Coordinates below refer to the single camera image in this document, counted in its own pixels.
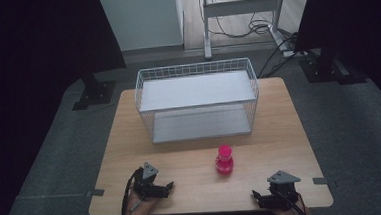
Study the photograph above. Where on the white power strip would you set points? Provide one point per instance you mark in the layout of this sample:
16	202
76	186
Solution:
288	52

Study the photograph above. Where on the white metal desk frame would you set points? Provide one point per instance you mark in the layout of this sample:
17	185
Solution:
239	7

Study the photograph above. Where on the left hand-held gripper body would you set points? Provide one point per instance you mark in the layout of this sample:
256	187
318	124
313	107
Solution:
146	187

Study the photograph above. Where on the person's left hand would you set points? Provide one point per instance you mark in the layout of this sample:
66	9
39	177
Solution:
141	204

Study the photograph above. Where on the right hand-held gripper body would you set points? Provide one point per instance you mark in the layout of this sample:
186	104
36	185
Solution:
281	190

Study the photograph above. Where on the pink plastic bottle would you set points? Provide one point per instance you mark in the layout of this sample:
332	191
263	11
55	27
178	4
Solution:
224	162

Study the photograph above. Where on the black curtain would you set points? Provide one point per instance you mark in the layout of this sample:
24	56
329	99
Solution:
356	17
34	47

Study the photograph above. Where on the person's right hand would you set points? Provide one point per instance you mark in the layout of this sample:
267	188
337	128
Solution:
290	213

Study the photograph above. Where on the black stand base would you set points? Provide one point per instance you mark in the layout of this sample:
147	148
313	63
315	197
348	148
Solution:
94	93
329	67

